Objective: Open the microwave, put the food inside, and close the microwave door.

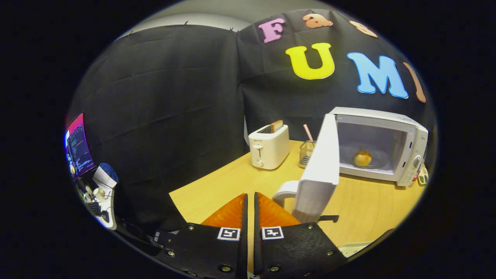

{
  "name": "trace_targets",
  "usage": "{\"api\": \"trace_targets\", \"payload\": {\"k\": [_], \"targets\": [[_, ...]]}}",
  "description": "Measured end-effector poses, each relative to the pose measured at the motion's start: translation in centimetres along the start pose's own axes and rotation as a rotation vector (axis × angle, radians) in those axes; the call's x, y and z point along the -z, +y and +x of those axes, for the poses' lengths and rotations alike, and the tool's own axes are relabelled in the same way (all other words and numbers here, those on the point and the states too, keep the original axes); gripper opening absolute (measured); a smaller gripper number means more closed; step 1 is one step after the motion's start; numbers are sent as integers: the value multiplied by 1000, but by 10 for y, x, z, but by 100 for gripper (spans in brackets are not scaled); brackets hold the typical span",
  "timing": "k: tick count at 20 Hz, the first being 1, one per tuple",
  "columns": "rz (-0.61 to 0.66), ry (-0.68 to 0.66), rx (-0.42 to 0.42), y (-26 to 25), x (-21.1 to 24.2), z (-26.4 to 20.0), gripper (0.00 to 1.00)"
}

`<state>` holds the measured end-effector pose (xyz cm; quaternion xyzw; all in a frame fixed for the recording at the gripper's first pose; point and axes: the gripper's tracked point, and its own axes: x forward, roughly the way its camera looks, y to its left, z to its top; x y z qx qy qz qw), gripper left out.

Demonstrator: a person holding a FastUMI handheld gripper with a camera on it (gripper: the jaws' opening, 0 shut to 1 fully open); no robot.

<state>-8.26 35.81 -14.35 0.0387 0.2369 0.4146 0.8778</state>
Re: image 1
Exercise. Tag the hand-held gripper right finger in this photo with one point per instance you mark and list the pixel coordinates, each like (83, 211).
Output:
(294, 252)

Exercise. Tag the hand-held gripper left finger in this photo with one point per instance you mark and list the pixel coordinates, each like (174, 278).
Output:
(209, 252)

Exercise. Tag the white microwave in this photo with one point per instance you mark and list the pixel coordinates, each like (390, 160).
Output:
(321, 170)

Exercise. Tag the round bread bun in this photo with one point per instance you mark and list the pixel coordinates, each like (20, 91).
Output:
(362, 158)

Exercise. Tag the cream rectangular tray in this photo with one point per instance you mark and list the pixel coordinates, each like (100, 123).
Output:
(354, 248)

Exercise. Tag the white toaster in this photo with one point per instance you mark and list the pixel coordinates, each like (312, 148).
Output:
(269, 151)

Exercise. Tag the pink straw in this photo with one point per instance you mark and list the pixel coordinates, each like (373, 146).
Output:
(308, 133)

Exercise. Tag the toast slice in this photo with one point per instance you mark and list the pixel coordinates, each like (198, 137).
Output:
(276, 126)

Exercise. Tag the white cylinder with blue top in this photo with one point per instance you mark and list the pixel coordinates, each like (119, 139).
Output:
(105, 176)

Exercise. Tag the white divided dish with beans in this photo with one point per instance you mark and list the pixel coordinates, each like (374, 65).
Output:
(423, 176)

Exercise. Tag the black backdrop cloth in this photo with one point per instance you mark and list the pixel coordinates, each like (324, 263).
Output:
(162, 108)

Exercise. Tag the computer monitor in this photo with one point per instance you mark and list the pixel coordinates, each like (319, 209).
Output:
(79, 147)

